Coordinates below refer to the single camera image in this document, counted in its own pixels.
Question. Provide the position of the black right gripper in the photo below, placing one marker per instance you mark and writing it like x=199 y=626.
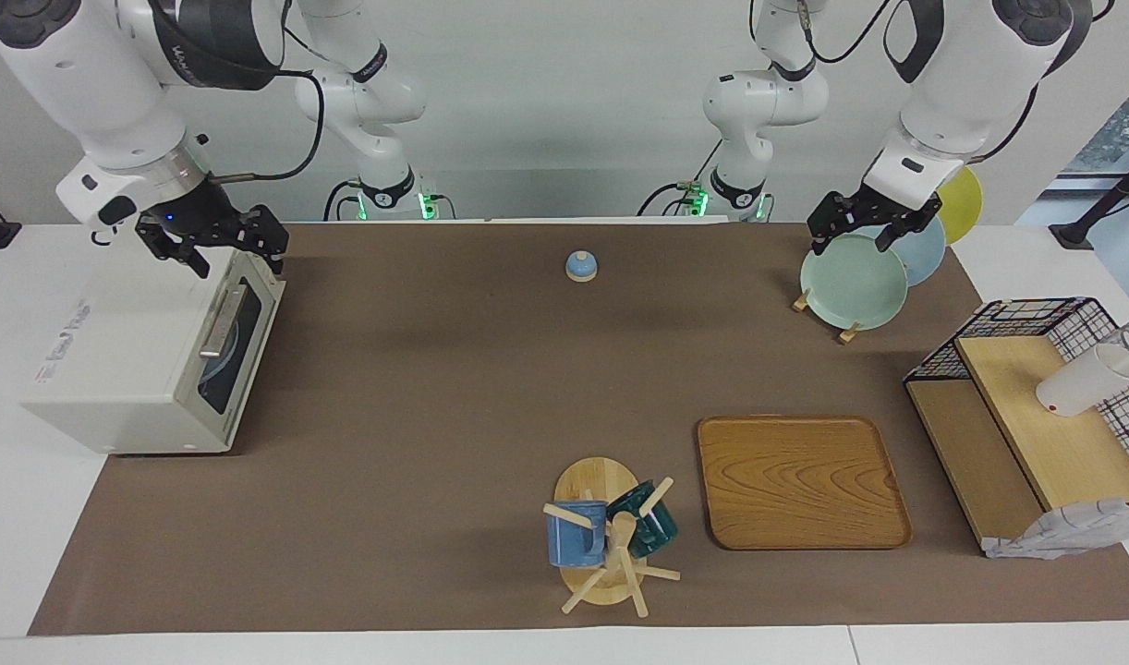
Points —
x=209 y=222

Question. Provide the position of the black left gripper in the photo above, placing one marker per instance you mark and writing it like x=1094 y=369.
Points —
x=865 y=208

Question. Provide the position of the small light blue plate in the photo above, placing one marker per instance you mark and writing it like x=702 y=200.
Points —
x=221 y=365

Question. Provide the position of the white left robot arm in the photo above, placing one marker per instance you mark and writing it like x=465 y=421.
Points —
x=971 y=83

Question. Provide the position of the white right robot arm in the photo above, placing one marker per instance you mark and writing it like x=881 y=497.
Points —
x=93 y=83

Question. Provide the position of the white toaster oven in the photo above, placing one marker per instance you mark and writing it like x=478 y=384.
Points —
x=112 y=351

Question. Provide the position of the pale green plate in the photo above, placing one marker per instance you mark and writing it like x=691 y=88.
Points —
x=851 y=286

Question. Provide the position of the large light blue plate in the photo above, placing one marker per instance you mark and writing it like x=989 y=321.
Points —
x=925 y=259

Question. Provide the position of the wooden plate rack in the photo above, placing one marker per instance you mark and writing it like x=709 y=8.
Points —
x=848 y=334

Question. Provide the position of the yellow plate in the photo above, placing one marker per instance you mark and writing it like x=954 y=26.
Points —
x=964 y=203

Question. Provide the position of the black stand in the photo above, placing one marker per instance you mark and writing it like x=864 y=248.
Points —
x=1071 y=234

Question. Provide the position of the wooden serving tray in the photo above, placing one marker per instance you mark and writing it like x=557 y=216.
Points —
x=800 y=480

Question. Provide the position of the brown table mat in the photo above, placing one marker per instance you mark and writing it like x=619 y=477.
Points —
x=435 y=416

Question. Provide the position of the white cup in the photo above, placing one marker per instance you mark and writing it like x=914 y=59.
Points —
x=1077 y=388

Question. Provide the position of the small blue dome bell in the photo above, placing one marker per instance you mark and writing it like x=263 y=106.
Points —
x=581 y=268

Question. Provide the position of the wooden shelf box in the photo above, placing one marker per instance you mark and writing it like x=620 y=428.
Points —
x=1063 y=453

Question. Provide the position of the window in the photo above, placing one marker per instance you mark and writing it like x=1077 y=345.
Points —
x=1128 y=120

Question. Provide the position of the dark green mug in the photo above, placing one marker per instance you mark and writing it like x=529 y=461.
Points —
x=657 y=531

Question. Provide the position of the wooden mug tree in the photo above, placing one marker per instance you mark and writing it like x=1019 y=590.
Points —
x=597 y=480

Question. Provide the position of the grey patterned cloth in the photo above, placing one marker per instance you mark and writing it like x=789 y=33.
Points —
x=1063 y=531

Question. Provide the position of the blue mug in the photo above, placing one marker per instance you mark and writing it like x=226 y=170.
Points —
x=574 y=540

